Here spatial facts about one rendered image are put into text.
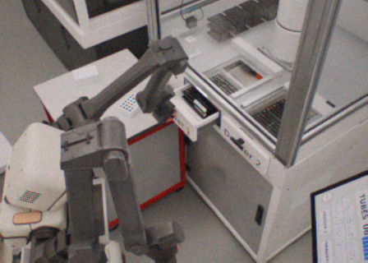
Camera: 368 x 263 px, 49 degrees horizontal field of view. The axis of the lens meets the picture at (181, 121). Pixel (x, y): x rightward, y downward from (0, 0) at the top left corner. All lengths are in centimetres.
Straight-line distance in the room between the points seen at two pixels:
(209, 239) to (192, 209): 22
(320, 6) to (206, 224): 166
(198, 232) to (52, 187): 150
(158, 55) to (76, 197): 50
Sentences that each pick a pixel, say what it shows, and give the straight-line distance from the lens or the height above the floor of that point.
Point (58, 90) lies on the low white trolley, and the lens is 225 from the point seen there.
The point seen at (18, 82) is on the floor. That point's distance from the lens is 365.
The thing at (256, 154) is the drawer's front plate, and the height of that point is 90.
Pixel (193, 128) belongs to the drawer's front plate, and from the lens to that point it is 174.
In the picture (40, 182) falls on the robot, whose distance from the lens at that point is 109.
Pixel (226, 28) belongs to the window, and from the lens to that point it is 154.
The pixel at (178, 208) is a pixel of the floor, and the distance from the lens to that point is 257.
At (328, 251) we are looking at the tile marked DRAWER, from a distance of 137.
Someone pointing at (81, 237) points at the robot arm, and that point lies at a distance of 103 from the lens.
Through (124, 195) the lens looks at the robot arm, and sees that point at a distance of 90.
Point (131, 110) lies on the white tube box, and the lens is 200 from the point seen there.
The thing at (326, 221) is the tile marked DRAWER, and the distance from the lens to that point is 143.
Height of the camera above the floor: 219
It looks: 47 degrees down
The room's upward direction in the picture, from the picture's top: 2 degrees counter-clockwise
